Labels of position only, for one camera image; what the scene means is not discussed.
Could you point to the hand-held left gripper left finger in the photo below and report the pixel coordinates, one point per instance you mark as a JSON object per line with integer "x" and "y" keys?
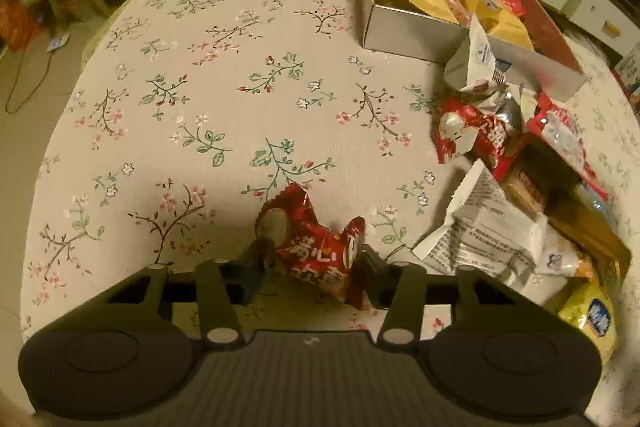
{"x": 252, "y": 274}

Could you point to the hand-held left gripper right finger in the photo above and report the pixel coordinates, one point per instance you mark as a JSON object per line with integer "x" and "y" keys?
{"x": 371, "y": 271}

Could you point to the red snack packet white figure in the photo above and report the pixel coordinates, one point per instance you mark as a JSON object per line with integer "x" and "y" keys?
{"x": 480, "y": 142}

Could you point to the brown biscuit pack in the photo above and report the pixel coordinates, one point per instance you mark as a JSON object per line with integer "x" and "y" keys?
{"x": 527, "y": 187}

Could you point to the red clear-window snack packet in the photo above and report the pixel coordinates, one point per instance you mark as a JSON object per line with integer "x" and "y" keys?
{"x": 565, "y": 142}

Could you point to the pink cardboard box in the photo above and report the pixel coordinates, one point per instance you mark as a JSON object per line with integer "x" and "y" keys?
{"x": 400, "y": 32}

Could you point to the white text-printed snack packet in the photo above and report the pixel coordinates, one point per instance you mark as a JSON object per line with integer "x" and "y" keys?
{"x": 490, "y": 227}

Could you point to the white snack packet purple figure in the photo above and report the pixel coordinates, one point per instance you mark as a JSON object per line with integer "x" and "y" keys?
{"x": 560, "y": 257}

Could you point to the silver foil snack packet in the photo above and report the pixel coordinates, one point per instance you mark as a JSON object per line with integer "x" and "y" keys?
{"x": 512, "y": 107}

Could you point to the yellow snack packet blue label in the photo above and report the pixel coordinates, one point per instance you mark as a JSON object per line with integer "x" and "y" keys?
{"x": 592, "y": 317}

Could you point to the brown cardboard snack box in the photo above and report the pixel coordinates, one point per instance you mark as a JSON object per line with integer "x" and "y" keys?
{"x": 595, "y": 232}

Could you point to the small red snack packet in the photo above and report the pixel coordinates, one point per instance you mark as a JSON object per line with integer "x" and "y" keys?
{"x": 515, "y": 4}

